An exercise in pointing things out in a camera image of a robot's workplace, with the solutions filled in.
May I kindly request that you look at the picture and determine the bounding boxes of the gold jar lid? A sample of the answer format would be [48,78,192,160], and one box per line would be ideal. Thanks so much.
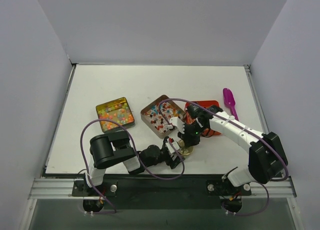
[177,140,194,157]

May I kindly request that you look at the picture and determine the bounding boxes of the beige tin with lollipops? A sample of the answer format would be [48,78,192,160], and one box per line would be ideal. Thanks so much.
[140,95,186,139]

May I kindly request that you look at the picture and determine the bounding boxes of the purple plastic scoop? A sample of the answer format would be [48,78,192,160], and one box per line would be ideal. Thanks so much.
[222,88,239,120]

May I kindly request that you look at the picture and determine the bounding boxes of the gold tin with star candies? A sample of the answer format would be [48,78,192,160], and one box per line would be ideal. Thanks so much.
[95,97,136,133]

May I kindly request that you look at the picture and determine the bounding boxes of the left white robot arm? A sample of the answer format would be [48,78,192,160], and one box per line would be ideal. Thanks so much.
[83,131,185,196]

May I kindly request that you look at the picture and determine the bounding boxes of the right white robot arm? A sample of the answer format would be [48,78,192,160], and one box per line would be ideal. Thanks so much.
[169,104,289,194]

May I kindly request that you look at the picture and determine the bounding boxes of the orange tray with lollipops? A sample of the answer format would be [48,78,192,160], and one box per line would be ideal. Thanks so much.
[184,100,221,138]

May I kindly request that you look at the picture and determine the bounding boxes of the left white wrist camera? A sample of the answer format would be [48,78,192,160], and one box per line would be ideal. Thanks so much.
[165,138,179,156]

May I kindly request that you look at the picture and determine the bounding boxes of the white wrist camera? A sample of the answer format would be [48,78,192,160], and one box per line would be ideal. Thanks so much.
[168,117,186,134]
[165,138,179,156]

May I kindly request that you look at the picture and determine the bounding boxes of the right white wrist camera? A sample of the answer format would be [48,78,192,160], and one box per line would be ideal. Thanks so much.
[168,117,186,134]

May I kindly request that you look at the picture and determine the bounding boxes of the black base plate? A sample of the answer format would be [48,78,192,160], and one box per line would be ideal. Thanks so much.
[71,174,252,212]

